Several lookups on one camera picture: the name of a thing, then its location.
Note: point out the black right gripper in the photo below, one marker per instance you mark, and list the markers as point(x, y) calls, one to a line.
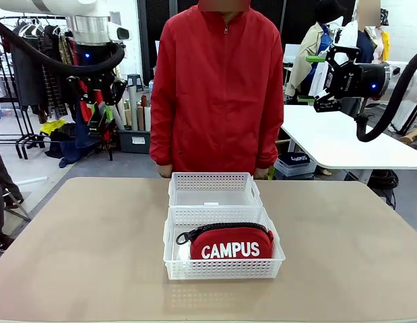
point(363, 82)

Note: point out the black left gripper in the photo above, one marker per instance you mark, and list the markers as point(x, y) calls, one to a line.
point(93, 54)

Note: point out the black stapler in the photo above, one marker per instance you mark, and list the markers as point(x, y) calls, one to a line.
point(100, 126)

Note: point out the red CAMPUS pouch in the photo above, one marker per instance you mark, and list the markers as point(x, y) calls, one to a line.
point(231, 249)

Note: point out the person's left forearm red sleeve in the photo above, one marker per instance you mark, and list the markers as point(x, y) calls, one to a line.
point(270, 141)

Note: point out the person's right forearm red sleeve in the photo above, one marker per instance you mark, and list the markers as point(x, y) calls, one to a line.
point(161, 141)

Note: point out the person's right hand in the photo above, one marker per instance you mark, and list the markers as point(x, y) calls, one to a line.
point(165, 171)

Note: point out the person's left hand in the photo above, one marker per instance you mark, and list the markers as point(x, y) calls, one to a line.
point(258, 173)

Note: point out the red dress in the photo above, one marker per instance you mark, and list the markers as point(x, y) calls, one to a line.
point(83, 107)

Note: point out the grey paper roll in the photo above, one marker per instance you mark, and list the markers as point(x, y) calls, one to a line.
point(120, 117)

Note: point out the white cardboard tube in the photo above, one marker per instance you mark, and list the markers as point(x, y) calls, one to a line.
point(132, 114)

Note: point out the grey metal stool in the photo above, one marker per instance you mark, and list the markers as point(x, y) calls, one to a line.
point(135, 80)

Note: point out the mannequin in beige coat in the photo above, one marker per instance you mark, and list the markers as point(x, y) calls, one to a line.
point(302, 57)

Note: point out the mannequin in navy top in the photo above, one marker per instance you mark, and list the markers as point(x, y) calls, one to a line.
point(364, 47)

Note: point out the brown cardboard tube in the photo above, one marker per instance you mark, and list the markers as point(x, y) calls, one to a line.
point(144, 114)

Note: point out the white shirt on stand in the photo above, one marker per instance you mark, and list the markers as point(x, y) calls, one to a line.
point(349, 37)

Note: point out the blue cloth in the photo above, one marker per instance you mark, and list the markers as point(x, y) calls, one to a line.
point(78, 144)

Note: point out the yellow cloth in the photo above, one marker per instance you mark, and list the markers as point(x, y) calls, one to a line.
point(53, 127)

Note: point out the grey storage bin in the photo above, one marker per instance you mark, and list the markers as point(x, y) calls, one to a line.
point(135, 141)

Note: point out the white table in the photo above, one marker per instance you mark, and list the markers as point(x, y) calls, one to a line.
point(346, 141)

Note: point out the yellow hanging garment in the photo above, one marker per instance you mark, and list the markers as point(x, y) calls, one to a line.
point(385, 45)

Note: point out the white reflector panel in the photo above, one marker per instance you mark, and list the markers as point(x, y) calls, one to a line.
point(408, 117)

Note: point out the navy printed fabric item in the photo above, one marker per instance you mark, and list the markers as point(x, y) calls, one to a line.
point(295, 158)

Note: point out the black clothes rack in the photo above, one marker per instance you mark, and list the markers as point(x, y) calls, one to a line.
point(23, 144)

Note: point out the clear plastic storage box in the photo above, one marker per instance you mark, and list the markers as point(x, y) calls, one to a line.
point(292, 170)

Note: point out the black bag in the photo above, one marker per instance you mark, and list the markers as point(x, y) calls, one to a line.
point(383, 178)

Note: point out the person in red jacket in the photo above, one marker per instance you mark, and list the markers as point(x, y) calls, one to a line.
point(215, 94)

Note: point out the seated person dark trousers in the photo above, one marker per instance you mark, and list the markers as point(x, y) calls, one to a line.
point(1, 181)

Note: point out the small white plastic basket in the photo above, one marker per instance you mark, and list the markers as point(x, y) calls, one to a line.
point(215, 183)

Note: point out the white paper label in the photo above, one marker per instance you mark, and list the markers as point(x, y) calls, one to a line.
point(211, 203)

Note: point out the large white plastic basket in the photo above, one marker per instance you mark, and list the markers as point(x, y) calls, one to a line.
point(221, 269)

